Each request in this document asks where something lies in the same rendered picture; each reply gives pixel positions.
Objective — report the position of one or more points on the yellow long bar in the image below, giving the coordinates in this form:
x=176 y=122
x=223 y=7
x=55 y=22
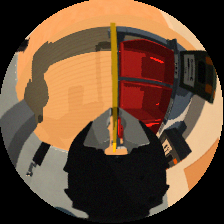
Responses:
x=114 y=80

